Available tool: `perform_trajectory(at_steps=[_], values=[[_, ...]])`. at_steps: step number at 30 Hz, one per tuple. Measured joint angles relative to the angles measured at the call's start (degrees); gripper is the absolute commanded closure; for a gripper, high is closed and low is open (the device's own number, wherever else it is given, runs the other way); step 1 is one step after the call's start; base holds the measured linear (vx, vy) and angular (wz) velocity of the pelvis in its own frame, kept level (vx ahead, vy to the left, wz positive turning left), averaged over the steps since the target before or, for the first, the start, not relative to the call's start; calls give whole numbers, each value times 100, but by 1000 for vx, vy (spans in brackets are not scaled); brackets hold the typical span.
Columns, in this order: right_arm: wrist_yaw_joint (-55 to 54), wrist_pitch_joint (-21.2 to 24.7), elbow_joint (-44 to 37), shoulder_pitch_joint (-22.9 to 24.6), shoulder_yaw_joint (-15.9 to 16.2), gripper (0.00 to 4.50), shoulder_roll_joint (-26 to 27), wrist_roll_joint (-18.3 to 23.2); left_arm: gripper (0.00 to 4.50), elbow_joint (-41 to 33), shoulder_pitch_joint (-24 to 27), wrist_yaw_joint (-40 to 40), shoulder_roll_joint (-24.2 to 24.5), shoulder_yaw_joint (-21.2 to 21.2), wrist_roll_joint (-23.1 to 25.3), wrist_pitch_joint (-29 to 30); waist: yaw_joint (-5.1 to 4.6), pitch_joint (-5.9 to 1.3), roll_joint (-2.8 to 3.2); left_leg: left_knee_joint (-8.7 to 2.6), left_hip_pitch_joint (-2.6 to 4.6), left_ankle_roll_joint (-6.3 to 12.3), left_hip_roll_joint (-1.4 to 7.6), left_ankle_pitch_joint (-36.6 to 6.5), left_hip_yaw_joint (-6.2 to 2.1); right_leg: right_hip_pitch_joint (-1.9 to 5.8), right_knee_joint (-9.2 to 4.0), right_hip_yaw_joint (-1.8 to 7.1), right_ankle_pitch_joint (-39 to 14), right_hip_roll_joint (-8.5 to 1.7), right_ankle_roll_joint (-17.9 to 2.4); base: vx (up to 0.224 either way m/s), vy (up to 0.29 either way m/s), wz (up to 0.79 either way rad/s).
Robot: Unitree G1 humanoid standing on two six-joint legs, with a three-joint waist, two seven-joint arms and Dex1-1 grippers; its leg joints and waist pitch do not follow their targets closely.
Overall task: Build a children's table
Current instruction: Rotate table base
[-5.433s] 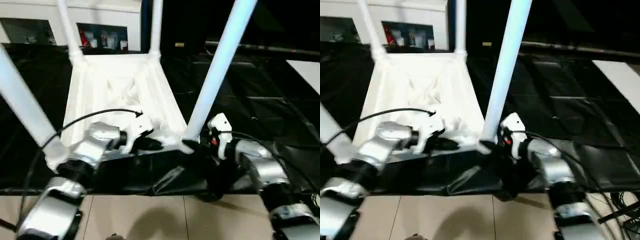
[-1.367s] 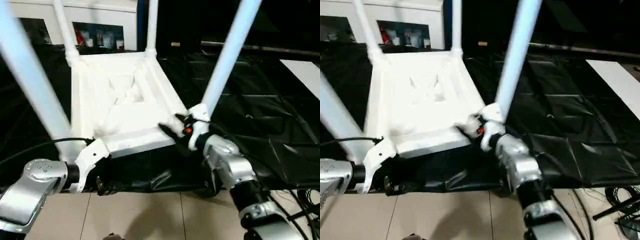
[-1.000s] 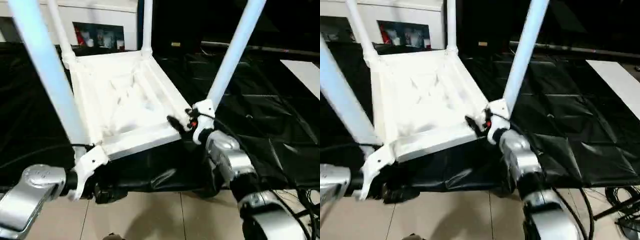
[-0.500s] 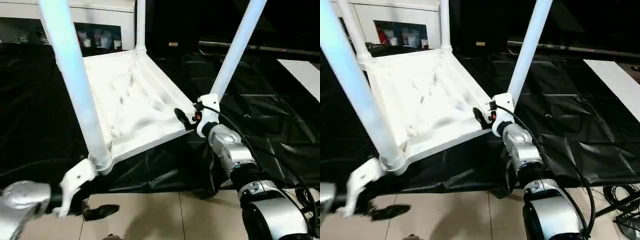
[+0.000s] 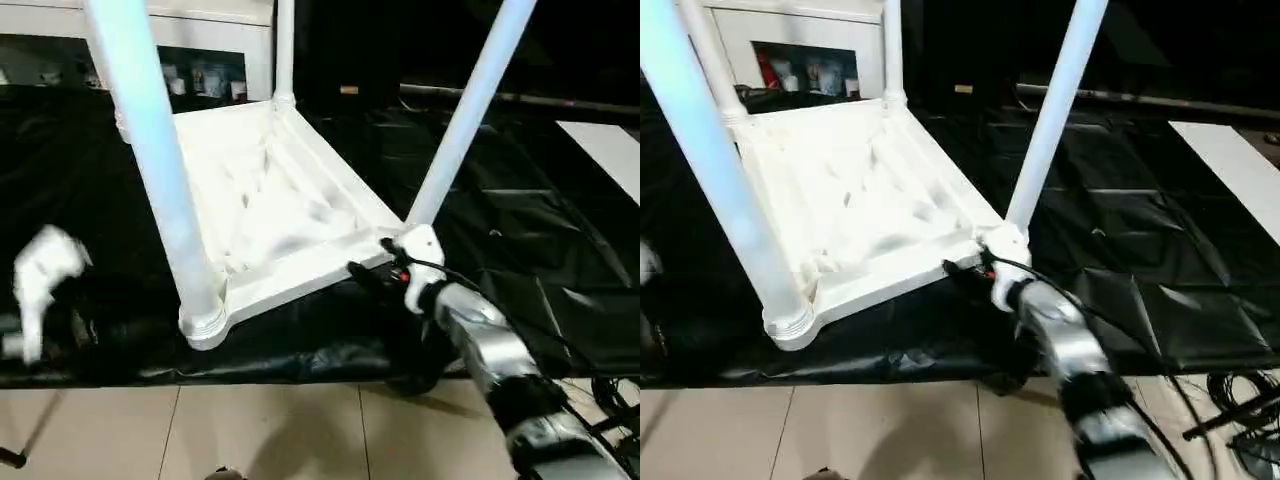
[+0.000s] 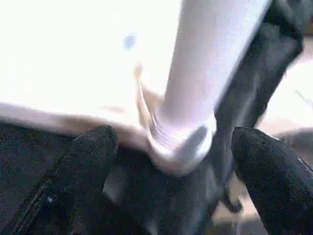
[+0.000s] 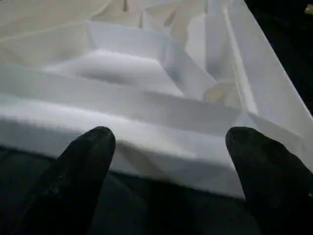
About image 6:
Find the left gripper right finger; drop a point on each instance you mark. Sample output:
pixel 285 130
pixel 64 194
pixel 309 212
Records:
pixel 276 183

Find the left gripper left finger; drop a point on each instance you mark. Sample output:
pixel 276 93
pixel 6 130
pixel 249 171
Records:
pixel 80 171

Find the white plastic table top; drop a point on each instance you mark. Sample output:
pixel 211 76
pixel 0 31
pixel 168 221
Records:
pixel 73 49

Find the white plastic table leg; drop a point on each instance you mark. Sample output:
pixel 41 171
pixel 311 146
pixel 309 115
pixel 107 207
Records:
pixel 200 61

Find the black plastic mat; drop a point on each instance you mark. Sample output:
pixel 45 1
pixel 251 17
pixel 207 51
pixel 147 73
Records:
pixel 151 195

